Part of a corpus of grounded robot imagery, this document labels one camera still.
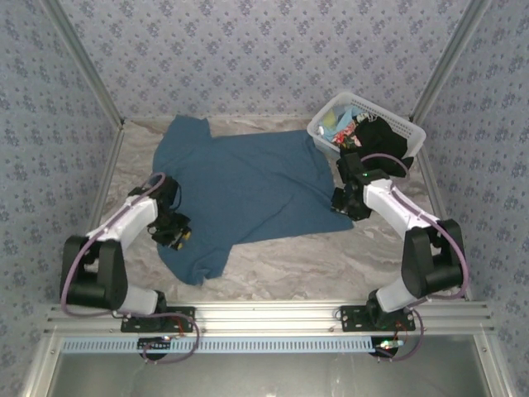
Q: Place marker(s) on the blue t-shirt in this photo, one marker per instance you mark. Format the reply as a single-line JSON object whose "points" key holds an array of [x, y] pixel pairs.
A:
{"points": [[248, 186]]}

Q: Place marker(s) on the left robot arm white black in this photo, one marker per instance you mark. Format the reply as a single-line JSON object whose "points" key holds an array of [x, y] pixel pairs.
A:
{"points": [[124, 223]]}

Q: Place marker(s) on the floral print garment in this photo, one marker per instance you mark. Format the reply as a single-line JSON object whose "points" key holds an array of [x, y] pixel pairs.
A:
{"points": [[346, 135]]}

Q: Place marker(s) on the black t-shirt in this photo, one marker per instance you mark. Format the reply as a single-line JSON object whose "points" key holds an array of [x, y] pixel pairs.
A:
{"points": [[382, 138]]}

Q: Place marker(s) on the white plastic laundry basket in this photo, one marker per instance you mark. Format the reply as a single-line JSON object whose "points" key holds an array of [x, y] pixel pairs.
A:
{"points": [[315, 131]]}

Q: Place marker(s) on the light blue garment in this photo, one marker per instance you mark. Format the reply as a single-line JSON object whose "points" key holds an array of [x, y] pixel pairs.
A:
{"points": [[345, 118]]}

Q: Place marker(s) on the yellow-green garment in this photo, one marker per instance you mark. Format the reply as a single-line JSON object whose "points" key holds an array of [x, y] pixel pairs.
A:
{"points": [[330, 119]]}

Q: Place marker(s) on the black controller board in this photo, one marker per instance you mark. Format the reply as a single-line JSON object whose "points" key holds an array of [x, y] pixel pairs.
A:
{"points": [[386, 346], [155, 342]]}

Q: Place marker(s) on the aluminium front beam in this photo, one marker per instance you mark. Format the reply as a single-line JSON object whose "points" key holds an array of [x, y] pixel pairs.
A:
{"points": [[264, 316]]}

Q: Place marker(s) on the grey metal lower panel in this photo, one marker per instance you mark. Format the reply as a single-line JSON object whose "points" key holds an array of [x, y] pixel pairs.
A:
{"points": [[264, 376]]}

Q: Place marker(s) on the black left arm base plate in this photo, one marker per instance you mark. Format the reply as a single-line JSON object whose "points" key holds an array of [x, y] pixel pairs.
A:
{"points": [[182, 320]]}

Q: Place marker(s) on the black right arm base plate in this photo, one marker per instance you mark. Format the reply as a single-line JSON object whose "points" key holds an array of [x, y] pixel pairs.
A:
{"points": [[351, 320]]}

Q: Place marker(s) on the aluminium back rail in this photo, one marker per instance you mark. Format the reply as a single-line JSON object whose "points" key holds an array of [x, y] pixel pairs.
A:
{"points": [[256, 119]]}

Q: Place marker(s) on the aluminium corner post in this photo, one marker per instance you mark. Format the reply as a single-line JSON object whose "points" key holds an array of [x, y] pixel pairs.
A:
{"points": [[82, 62], [452, 62]]}

